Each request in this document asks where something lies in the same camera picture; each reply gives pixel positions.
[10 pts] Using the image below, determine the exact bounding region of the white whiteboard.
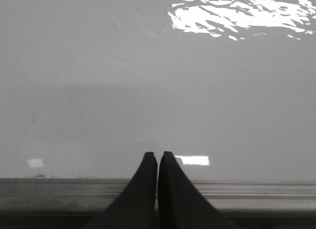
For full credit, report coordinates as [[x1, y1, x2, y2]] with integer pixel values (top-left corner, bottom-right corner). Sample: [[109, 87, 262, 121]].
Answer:
[[0, 0, 316, 181]]

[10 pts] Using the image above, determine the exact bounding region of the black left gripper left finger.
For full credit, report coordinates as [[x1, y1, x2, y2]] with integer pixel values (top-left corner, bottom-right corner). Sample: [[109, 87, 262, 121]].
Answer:
[[81, 152, 158, 229]]

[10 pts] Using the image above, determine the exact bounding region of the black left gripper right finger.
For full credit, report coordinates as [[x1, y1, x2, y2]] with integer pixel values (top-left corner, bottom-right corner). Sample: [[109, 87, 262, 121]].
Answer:
[[158, 152, 240, 229]]

